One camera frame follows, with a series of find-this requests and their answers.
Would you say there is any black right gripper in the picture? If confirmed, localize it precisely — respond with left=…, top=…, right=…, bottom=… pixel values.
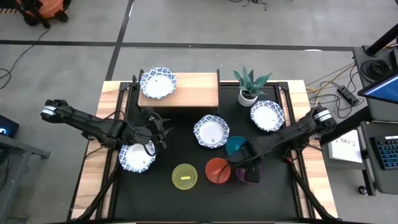
left=228, top=139, right=266, bottom=184

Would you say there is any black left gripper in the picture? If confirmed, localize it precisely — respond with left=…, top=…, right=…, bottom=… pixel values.
left=136, top=106, right=175, bottom=149

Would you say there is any blue plastic bowl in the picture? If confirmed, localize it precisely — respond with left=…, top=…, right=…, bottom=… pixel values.
left=225, top=135, right=249, bottom=156

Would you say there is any red-orange plastic bowl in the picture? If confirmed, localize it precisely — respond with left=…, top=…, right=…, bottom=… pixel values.
left=205, top=157, right=232, bottom=185

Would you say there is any purple cup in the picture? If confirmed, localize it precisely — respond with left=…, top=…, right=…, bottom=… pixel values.
left=235, top=164, right=264, bottom=185

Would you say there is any blue patterned paper plate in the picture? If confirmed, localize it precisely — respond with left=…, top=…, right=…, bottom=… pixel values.
left=249, top=100, right=285, bottom=133
left=118, top=140, right=157, bottom=174
left=193, top=114, right=231, bottom=149
left=139, top=66, right=178, bottom=100

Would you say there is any yellow plastic bowl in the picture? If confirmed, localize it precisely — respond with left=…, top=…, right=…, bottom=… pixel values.
left=171, top=163, right=198, bottom=191

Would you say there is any black table mat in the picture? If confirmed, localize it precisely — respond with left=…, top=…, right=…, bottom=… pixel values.
left=112, top=85, right=299, bottom=222

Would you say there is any potted plant in white pot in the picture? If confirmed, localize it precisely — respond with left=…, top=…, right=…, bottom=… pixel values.
left=233, top=65, right=273, bottom=108

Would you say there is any white paper sign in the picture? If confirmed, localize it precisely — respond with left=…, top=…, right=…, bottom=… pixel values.
left=328, top=129, right=363, bottom=164

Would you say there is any black power strip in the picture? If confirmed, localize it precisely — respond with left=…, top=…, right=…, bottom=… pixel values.
left=336, top=85, right=360, bottom=106

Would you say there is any grey side desk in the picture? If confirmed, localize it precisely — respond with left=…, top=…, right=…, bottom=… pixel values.
left=353, top=45, right=398, bottom=197

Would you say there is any black keyboard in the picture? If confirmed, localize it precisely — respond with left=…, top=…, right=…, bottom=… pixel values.
left=371, top=135, right=398, bottom=170

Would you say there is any grey metal stand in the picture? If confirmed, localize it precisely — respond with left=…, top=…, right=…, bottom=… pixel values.
left=0, top=133, right=52, bottom=224

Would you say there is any computer monitor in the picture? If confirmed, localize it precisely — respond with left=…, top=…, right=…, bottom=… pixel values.
left=357, top=71, right=398, bottom=105

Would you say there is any black device with blue light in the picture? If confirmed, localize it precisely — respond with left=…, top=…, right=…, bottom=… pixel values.
left=0, top=114, right=20, bottom=139

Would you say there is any orange shop vacuum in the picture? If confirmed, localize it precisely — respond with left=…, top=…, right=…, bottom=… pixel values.
left=15, top=0, right=72, bottom=29

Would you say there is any black pole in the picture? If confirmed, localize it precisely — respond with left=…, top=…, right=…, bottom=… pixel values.
left=365, top=23, right=398, bottom=57

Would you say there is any black metal table frame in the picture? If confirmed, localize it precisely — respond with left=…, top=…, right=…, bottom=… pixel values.
left=67, top=70, right=338, bottom=224

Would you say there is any yellow cable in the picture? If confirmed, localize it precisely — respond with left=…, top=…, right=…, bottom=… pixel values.
left=306, top=63, right=356, bottom=94

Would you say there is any black cable bundle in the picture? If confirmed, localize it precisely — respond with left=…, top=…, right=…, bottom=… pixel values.
left=228, top=0, right=268, bottom=12

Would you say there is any black floor cable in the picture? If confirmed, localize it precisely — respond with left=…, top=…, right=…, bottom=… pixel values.
left=0, top=27, right=50, bottom=91

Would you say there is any coiled black cable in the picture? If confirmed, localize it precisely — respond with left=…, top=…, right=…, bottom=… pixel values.
left=360, top=58, right=393, bottom=80

